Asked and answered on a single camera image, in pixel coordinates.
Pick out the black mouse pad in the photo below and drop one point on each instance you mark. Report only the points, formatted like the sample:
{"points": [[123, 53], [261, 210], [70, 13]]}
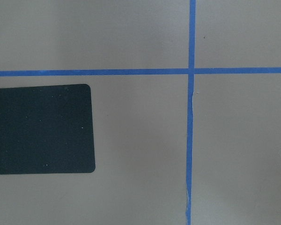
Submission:
{"points": [[46, 129]]}

